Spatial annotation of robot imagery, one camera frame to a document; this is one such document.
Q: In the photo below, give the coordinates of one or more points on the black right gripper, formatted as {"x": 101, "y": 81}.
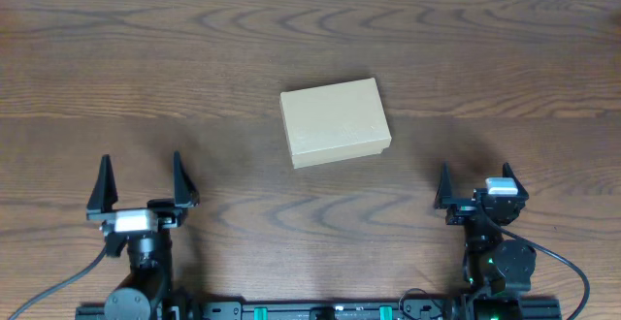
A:
{"x": 459, "y": 214}

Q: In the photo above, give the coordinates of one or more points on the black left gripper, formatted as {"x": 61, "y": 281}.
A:
{"x": 172, "y": 217}

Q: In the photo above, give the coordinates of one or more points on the cardboard box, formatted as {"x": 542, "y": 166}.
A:
{"x": 334, "y": 122}

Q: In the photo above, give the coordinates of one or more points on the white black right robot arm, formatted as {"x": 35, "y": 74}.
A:
{"x": 498, "y": 270}

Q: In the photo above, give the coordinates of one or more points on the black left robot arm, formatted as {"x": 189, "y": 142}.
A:
{"x": 147, "y": 292}

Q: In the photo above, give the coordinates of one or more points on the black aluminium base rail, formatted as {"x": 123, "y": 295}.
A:
{"x": 408, "y": 309}

